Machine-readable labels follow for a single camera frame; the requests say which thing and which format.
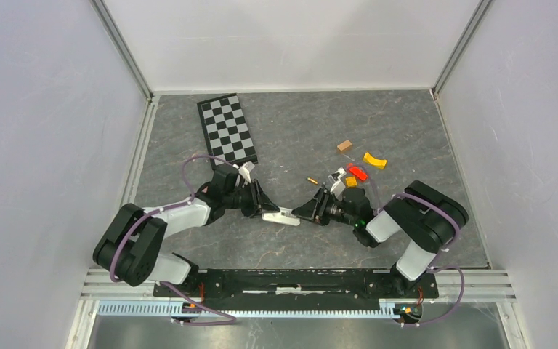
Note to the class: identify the brown wooden block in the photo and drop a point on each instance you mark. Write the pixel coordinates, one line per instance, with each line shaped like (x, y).
(344, 146)

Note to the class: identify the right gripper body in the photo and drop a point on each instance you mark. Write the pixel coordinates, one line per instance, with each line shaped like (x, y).
(328, 209)

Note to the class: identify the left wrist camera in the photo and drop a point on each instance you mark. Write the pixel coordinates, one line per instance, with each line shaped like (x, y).
(245, 171)

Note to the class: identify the yellow arch block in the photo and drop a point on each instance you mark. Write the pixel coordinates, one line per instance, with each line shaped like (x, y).
(373, 161)

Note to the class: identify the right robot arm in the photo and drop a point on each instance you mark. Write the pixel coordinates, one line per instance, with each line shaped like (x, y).
(428, 217)

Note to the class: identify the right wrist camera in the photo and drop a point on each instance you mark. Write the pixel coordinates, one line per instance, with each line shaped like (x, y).
(335, 181)

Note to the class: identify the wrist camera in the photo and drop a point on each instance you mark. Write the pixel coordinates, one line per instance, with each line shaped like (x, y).
(245, 171)
(335, 181)

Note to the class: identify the checkered chess board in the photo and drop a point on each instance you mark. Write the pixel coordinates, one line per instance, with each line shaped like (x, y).
(226, 131)

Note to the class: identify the orange cube block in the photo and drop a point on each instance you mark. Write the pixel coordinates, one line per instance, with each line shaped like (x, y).
(351, 182)

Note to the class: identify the red rectangular block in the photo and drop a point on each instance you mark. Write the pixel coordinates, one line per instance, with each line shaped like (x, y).
(357, 172)

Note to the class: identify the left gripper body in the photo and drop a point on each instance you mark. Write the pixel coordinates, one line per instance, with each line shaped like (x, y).
(247, 198)

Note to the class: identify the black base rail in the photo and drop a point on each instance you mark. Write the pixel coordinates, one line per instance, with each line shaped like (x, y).
(305, 289)

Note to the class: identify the white remote control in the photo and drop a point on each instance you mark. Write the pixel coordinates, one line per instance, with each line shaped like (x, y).
(284, 217)

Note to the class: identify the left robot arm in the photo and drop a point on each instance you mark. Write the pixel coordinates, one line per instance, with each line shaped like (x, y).
(130, 248)

